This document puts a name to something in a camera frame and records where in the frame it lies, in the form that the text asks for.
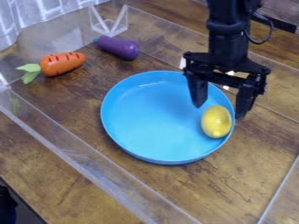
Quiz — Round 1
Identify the clear acrylic enclosure wall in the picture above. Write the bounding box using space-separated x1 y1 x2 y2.
0 0 299 224

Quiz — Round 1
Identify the purple toy eggplant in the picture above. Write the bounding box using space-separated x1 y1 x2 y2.
93 36 139 60

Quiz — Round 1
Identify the blue round plastic tray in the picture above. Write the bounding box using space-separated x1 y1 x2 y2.
100 71 234 165

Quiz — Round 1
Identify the white sheer curtain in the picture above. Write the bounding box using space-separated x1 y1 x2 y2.
0 0 109 52

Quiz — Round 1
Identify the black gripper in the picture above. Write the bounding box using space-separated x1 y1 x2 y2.
183 20 271 120

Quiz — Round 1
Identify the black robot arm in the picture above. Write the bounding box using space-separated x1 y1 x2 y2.
183 0 271 119

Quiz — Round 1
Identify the clear acrylic corner bracket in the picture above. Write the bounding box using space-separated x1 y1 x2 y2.
88 5 128 37

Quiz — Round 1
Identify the yellow toy lemon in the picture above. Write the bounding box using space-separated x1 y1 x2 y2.
200 105 232 138

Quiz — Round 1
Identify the orange toy carrot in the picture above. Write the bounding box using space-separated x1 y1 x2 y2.
17 52 87 84

